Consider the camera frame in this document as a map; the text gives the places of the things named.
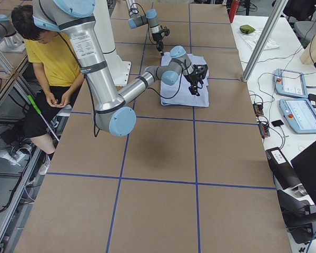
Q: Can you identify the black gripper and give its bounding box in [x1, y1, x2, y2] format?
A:
[153, 33, 164, 56]
[186, 64, 208, 96]

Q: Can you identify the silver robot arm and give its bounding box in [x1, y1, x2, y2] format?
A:
[33, 1, 208, 136]
[125, 1, 170, 56]

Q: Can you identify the clear plastic MiNi bag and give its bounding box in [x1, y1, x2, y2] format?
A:
[239, 28, 281, 51]

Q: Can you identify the folded green cloth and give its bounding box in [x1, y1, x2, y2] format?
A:
[239, 24, 255, 34]

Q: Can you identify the upper teach pendant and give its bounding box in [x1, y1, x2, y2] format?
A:
[274, 69, 308, 99]

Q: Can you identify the teach pendant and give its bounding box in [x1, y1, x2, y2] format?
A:
[279, 98, 316, 134]
[274, 69, 308, 99]

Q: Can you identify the person in yellow shirt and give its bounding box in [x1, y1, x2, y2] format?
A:
[11, 5, 84, 175]

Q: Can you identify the lower teach pendant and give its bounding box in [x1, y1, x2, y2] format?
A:
[279, 98, 316, 134]

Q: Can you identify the black monitor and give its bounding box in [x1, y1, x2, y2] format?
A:
[291, 141, 316, 205]

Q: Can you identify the grey aluminium post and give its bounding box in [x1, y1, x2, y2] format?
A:
[242, 0, 288, 82]

